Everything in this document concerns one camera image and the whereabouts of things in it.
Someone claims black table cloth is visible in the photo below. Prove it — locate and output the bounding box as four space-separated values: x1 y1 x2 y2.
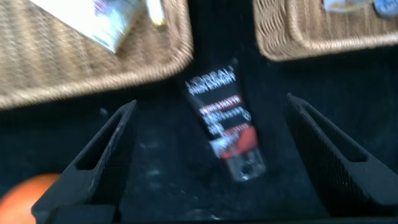
0 0 398 224

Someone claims green card box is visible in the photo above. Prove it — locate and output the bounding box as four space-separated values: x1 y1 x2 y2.
29 0 144 54

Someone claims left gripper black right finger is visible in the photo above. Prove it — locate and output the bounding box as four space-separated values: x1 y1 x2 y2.
284 93 398 218

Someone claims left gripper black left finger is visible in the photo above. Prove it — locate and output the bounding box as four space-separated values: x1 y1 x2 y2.
30 100 138 223

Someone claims black cleanser tube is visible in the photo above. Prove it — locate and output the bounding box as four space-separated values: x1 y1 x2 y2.
183 58 267 183

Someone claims small white juice box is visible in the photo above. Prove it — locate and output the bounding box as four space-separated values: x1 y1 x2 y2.
323 0 374 13

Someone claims wicker basket with brown handles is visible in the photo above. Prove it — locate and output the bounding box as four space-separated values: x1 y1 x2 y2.
253 0 398 62
0 0 194 110

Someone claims orange fruit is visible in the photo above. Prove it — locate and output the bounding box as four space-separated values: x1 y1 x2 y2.
0 173 62 224

